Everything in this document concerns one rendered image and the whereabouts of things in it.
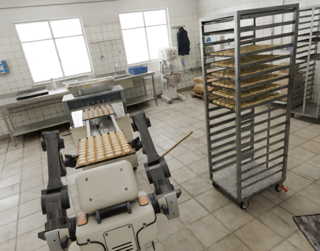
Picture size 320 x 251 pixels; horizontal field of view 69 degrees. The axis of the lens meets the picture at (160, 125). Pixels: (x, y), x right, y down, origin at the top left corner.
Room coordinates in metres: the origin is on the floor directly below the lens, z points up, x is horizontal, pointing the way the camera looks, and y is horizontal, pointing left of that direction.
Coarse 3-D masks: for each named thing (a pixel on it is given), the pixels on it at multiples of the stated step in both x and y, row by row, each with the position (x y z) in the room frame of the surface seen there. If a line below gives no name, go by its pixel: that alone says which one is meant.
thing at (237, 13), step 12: (240, 60) 1.81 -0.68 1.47; (240, 72) 1.81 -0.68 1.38; (240, 84) 1.81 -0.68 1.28; (240, 96) 1.81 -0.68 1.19; (240, 108) 1.81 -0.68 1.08; (240, 120) 1.81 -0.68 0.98; (240, 132) 1.81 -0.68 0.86; (240, 144) 1.81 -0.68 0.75; (240, 156) 1.81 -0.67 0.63; (240, 168) 1.81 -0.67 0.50; (240, 180) 1.81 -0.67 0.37; (240, 192) 1.81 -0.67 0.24
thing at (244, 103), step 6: (264, 96) 2.10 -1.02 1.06; (270, 96) 2.08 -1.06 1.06; (276, 96) 2.05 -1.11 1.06; (216, 102) 2.17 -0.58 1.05; (222, 102) 2.14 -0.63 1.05; (228, 102) 2.08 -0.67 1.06; (246, 102) 2.01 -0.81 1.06; (252, 102) 1.98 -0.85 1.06; (258, 102) 1.97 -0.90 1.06; (234, 108) 1.94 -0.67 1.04
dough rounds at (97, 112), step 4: (92, 108) 3.17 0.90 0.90; (96, 108) 3.07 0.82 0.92; (104, 108) 3.00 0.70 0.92; (108, 108) 2.98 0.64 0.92; (112, 108) 3.02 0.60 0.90; (88, 112) 2.93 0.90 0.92; (92, 112) 2.94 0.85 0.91; (96, 112) 2.88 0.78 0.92; (100, 112) 2.84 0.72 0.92; (104, 112) 2.82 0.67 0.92; (108, 112) 2.86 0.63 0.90; (112, 112) 2.77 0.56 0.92; (84, 116) 2.79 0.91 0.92; (88, 116) 2.81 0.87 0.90; (92, 116) 2.72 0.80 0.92; (96, 116) 2.71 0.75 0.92
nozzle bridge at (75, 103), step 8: (120, 88) 2.87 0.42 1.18; (64, 96) 2.88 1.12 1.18; (72, 96) 2.81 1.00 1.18; (80, 96) 2.74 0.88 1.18; (88, 96) 2.70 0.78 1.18; (96, 96) 2.81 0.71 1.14; (104, 96) 2.83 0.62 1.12; (112, 96) 2.85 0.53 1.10; (120, 96) 2.88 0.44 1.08; (64, 104) 2.63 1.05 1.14; (72, 104) 2.73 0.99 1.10; (80, 104) 2.75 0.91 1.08; (96, 104) 2.78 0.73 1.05; (104, 104) 2.78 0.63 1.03; (72, 120) 2.75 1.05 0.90
